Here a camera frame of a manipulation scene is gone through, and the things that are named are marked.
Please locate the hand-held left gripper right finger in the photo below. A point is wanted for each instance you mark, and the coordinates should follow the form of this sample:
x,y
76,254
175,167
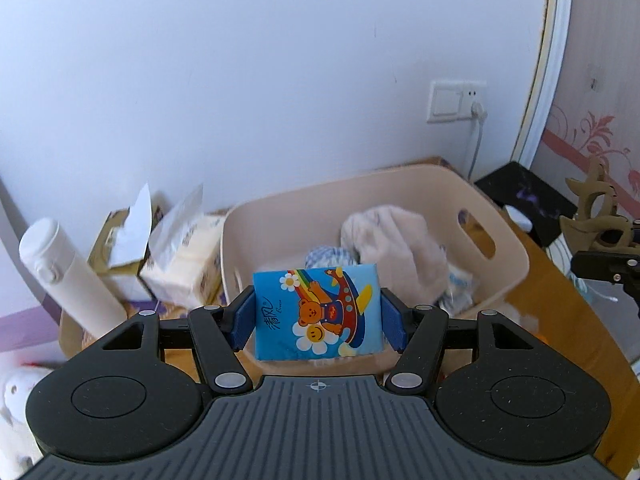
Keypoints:
x,y
392,320

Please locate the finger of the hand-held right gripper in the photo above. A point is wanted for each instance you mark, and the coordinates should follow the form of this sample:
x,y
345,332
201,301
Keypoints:
x,y
600,265
636,236

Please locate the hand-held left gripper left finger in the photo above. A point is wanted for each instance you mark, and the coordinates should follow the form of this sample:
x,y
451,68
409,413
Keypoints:
x,y
242,320

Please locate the tan wooden cutout ornament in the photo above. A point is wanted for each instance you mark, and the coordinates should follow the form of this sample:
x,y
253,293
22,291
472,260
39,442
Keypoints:
x,y
595,195

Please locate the blue cartoon bear tissue packet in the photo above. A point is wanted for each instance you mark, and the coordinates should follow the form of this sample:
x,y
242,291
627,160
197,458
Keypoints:
x,y
320,310

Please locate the blue gingham fabric scrunchie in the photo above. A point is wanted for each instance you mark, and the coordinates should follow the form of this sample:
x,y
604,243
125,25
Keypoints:
x,y
327,256

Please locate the beige plastic basket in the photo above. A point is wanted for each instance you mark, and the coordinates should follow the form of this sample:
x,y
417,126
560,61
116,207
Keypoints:
x,y
505,255

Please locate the wooden desktop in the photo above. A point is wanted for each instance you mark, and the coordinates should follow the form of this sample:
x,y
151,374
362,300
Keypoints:
x,y
565,330

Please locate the clear blue plastic packet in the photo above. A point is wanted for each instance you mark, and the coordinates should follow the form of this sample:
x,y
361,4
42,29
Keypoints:
x,y
457,287

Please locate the beige pink fluffy sock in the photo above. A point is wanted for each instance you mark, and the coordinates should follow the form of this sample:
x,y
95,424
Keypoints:
x,y
400,240

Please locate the soft white tissue pack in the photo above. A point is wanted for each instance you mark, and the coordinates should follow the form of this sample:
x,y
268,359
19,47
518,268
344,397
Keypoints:
x,y
185,260

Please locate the small white case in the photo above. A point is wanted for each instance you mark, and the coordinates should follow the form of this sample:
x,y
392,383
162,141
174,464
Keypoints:
x,y
517,217

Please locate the black glossy board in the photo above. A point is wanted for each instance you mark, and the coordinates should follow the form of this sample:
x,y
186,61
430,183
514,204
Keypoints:
x,y
535,195

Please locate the brown tissue box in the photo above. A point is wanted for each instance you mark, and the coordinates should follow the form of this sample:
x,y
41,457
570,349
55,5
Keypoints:
x,y
117,255

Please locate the white thermos bottle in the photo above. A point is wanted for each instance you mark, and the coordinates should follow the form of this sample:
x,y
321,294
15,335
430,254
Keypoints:
x,y
70,280

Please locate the pink floral door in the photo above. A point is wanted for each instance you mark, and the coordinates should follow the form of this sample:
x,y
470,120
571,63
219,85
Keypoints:
x,y
595,60

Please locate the white power plug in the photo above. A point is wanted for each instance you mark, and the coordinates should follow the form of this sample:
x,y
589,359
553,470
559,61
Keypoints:
x,y
478,110

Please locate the lilac pink bedding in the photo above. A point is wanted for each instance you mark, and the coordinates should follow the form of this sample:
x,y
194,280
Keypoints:
x,y
25,332

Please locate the white round plush toy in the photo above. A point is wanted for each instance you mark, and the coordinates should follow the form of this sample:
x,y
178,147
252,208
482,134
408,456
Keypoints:
x,y
20,410

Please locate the white wall socket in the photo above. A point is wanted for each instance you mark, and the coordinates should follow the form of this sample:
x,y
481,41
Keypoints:
x,y
474,92

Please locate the white wall switch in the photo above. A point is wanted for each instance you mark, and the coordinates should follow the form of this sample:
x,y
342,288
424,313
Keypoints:
x,y
445,102

